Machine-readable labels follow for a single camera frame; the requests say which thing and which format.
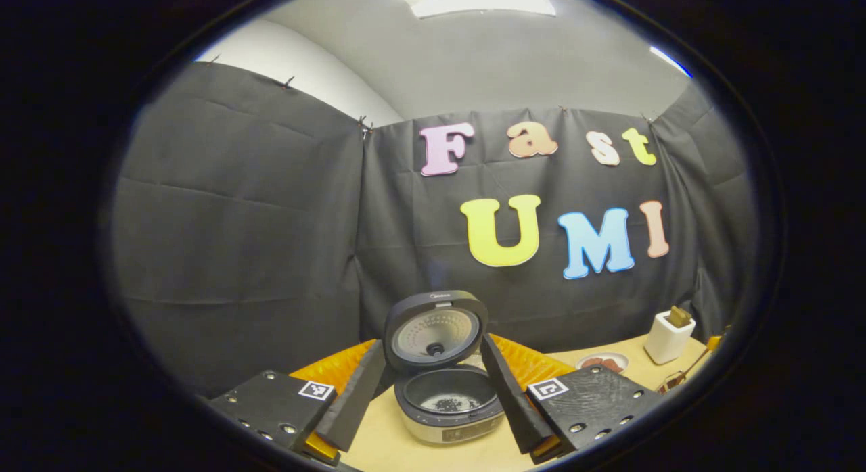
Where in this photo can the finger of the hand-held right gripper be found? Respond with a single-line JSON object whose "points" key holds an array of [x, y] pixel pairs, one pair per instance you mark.
{"points": [[715, 342]]}

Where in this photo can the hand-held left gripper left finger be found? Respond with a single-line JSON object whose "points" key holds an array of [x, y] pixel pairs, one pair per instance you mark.
{"points": [[355, 404]]}

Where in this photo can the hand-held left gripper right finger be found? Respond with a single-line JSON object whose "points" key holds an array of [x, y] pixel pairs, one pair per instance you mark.
{"points": [[514, 411]]}

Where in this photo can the dark grey rice cooker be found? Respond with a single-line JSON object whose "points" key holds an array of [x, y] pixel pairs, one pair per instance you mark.
{"points": [[446, 428]]}

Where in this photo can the brown toast slice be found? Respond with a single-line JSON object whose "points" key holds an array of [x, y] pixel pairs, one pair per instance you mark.
{"points": [[678, 316]]}

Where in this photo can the white toaster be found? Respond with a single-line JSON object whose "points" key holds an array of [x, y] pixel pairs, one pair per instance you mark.
{"points": [[666, 343]]}

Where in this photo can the red meat piece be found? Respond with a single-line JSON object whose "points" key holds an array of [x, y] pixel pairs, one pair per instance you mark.
{"points": [[612, 365], [593, 362]]}

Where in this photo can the white round plate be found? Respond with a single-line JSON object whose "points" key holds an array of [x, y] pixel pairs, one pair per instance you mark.
{"points": [[619, 357]]}

